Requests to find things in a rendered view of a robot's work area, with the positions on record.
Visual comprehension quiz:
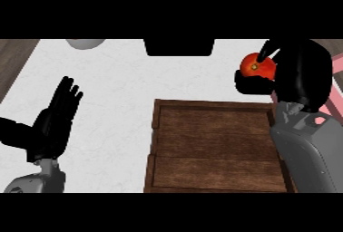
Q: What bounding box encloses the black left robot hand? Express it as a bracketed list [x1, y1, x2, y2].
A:
[0, 75, 85, 164]

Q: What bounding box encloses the pale grey bowl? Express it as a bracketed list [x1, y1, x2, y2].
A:
[66, 39, 107, 50]

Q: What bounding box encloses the black box-shaped object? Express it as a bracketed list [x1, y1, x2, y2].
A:
[143, 39, 217, 57]

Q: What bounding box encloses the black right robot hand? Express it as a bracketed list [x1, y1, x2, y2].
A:
[234, 39, 336, 114]

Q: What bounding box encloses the brown wooden tray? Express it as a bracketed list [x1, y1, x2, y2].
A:
[143, 98, 298, 194]

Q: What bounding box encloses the red tomato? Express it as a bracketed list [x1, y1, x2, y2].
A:
[240, 52, 279, 82]

